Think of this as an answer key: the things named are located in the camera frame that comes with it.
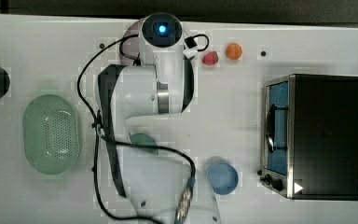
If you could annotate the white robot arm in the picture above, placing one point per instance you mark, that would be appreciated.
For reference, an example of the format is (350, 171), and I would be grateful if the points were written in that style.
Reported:
(156, 79)

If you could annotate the green mug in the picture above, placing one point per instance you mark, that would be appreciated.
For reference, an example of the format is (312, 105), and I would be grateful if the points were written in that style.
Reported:
(148, 143)

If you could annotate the pink toy fruit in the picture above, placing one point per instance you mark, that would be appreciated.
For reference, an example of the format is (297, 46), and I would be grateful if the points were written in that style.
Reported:
(210, 58)

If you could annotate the blue cup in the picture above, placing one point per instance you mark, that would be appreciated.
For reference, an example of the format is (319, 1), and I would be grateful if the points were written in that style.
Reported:
(223, 177)

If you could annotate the orange toy fruit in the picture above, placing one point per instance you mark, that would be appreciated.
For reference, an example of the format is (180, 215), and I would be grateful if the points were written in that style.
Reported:
(234, 51)

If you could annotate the green perforated colander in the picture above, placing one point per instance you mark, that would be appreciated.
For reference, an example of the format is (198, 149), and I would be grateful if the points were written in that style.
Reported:
(51, 134)

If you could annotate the silver black toaster oven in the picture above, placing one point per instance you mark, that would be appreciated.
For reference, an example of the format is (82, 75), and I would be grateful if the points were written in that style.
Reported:
(310, 137)

